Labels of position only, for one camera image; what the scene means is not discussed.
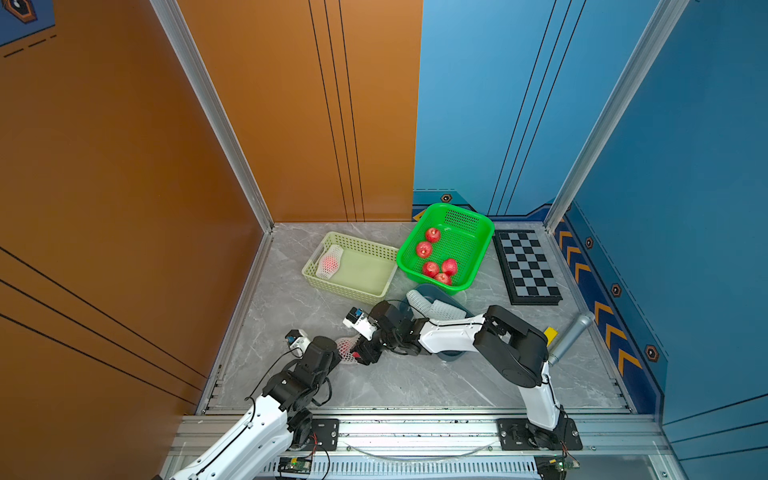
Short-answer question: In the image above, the left green circuit board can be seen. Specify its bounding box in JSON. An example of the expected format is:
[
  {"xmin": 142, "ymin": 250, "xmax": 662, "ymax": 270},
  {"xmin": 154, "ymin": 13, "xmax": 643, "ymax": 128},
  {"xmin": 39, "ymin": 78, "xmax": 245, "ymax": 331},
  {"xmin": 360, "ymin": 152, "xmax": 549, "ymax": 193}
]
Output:
[{"xmin": 276, "ymin": 457, "xmax": 313, "ymax": 479}]

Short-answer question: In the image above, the right green circuit board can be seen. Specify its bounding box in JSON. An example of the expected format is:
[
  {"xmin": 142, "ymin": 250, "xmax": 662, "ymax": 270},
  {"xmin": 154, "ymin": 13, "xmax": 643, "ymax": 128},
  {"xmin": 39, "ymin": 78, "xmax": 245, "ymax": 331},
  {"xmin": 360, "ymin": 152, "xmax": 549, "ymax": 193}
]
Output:
[{"xmin": 534, "ymin": 457, "xmax": 567, "ymax": 480}]

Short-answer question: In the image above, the green plastic mesh basket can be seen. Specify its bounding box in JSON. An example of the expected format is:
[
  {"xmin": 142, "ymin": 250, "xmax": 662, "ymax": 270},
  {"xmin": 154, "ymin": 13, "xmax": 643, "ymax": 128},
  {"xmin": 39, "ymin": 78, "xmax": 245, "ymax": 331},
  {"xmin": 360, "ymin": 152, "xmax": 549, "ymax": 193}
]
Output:
[{"xmin": 396, "ymin": 203, "xmax": 495, "ymax": 295}]

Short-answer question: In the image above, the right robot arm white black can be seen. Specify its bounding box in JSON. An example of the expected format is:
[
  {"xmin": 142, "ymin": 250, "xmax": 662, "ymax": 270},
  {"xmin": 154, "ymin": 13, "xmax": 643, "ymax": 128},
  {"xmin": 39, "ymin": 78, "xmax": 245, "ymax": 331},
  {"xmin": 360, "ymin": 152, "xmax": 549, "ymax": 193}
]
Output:
[{"xmin": 343, "ymin": 300, "xmax": 569, "ymax": 450}]

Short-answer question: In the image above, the aluminium corner post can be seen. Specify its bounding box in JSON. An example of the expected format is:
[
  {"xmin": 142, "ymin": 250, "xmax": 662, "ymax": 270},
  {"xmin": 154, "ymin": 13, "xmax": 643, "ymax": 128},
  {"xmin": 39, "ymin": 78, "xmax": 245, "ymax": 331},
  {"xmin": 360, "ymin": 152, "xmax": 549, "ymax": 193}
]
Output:
[
  {"xmin": 543, "ymin": 0, "xmax": 689, "ymax": 234},
  {"xmin": 150, "ymin": 0, "xmax": 274, "ymax": 234}
]

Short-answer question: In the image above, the aluminium front rail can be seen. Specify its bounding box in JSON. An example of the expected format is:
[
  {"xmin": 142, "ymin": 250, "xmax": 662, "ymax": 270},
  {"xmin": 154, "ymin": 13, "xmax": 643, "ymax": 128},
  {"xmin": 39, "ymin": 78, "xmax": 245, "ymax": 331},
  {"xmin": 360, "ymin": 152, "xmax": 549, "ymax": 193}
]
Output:
[{"xmin": 169, "ymin": 409, "xmax": 672, "ymax": 457}]

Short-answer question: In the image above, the right aluminium corner post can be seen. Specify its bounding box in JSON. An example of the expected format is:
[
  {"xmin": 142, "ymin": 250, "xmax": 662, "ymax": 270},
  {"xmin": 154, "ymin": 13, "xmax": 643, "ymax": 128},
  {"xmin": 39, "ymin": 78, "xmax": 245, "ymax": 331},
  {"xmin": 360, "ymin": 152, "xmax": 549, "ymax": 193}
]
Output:
[{"xmin": 543, "ymin": 0, "xmax": 689, "ymax": 234}]

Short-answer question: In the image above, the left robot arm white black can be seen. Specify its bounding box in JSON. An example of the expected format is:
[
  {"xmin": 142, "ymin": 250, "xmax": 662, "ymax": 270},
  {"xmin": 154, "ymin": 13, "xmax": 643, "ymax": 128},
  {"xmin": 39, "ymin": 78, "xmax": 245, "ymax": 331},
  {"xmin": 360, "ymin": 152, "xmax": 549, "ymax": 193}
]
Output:
[{"xmin": 172, "ymin": 336, "xmax": 341, "ymax": 479}]

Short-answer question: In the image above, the left aluminium corner post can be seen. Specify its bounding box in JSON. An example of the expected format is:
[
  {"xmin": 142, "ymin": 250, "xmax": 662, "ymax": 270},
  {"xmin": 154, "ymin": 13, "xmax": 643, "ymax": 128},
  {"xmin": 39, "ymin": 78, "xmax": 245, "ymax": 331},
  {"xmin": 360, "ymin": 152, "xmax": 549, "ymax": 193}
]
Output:
[{"xmin": 150, "ymin": 0, "xmax": 274, "ymax": 234}]

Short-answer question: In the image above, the green circuit board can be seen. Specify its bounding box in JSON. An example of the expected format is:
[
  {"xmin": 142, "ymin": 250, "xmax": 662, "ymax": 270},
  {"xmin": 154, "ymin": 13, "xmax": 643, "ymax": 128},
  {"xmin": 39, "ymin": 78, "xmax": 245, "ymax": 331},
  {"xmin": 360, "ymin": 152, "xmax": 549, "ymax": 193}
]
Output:
[
  {"xmin": 276, "ymin": 457, "xmax": 313, "ymax": 479},
  {"xmin": 534, "ymin": 457, "xmax": 567, "ymax": 480}
]

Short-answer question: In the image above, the cream perforated plastic basket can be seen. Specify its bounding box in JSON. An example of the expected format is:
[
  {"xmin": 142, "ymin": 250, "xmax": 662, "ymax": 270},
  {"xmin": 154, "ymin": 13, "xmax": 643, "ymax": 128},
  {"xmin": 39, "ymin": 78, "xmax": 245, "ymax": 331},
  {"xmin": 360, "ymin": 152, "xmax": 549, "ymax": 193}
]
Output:
[{"xmin": 301, "ymin": 231, "xmax": 398, "ymax": 305}]

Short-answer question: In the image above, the silver metal cylinder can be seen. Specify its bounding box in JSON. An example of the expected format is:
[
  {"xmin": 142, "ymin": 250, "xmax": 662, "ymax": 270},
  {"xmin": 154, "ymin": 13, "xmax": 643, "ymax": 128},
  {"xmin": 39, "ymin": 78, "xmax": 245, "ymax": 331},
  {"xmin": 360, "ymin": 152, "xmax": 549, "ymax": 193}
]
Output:
[{"xmin": 548, "ymin": 312, "xmax": 595, "ymax": 366}]

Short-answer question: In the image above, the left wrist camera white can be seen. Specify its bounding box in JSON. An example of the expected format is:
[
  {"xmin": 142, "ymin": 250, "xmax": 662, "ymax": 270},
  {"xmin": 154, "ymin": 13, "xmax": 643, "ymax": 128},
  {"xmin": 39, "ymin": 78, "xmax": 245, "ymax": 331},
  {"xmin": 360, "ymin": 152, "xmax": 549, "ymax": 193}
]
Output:
[{"xmin": 285, "ymin": 329, "xmax": 311, "ymax": 358}]

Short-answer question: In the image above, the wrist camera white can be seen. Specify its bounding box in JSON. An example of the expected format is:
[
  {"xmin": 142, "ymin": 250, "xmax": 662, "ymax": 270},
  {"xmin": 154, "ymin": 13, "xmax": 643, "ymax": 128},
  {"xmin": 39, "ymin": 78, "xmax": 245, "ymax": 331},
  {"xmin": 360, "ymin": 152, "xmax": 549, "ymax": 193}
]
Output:
[
  {"xmin": 285, "ymin": 329, "xmax": 311, "ymax": 358},
  {"xmin": 342, "ymin": 307, "xmax": 378, "ymax": 341}
]

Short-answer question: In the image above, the dark teal plastic tray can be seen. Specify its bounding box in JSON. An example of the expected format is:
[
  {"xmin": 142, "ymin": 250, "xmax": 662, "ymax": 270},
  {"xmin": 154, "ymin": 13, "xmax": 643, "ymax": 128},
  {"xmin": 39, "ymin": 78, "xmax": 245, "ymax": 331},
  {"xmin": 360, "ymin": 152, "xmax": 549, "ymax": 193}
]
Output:
[{"xmin": 406, "ymin": 284, "xmax": 475, "ymax": 362}]

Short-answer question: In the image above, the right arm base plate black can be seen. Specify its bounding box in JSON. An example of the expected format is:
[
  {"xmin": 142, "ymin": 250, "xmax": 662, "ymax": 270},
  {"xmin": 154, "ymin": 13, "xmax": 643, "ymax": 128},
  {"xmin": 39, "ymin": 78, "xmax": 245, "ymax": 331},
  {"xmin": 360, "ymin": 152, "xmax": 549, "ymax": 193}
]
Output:
[{"xmin": 496, "ymin": 417, "xmax": 583, "ymax": 451}]

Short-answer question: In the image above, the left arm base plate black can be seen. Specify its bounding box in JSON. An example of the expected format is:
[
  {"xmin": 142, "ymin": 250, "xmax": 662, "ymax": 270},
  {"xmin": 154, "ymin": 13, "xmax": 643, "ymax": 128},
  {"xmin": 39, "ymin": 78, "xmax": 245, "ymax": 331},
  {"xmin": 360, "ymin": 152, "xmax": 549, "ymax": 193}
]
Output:
[{"xmin": 289, "ymin": 418, "xmax": 340, "ymax": 452}]

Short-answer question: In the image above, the yellow block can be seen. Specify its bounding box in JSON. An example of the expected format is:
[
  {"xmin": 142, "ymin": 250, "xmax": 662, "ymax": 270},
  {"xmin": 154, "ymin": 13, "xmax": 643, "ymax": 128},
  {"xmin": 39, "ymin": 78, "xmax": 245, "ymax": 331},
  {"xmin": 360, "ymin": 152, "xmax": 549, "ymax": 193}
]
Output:
[{"xmin": 544, "ymin": 327, "xmax": 558, "ymax": 346}]

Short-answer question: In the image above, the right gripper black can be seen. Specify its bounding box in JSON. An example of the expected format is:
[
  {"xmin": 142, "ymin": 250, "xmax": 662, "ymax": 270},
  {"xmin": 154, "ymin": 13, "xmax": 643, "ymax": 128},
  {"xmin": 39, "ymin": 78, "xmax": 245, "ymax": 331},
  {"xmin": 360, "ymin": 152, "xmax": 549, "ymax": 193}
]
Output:
[{"xmin": 342, "ymin": 322, "xmax": 401, "ymax": 366}]

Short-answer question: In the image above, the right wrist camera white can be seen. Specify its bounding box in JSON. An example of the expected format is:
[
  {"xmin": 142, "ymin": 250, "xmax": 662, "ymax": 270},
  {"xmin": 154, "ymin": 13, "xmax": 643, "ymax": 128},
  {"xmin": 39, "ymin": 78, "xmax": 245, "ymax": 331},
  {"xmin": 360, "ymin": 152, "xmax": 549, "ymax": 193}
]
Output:
[{"xmin": 342, "ymin": 307, "xmax": 378, "ymax": 341}]

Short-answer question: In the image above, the black white checkerboard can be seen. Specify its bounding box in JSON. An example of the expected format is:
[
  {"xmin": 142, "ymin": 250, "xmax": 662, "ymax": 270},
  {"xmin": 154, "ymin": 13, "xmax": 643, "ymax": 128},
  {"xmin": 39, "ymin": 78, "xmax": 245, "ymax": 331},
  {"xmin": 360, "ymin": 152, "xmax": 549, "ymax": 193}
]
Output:
[{"xmin": 493, "ymin": 229, "xmax": 562, "ymax": 306}]

